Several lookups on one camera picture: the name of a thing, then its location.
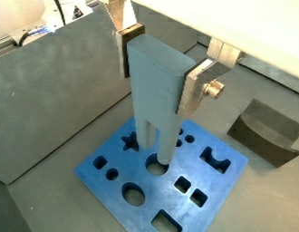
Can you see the grey square-circle peg object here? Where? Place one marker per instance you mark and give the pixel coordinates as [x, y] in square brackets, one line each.
[158, 67]

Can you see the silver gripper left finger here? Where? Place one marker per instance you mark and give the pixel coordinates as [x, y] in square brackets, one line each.
[127, 29]

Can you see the blue shape-sorting board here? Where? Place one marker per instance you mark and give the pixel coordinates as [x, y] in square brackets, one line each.
[155, 197]

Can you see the large grey panel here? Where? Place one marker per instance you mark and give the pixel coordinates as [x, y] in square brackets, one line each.
[59, 82]

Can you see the dark grey curved block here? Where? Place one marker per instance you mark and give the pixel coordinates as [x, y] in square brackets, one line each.
[267, 132]

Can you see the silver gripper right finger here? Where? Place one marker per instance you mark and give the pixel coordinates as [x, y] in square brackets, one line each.
[202, 82]

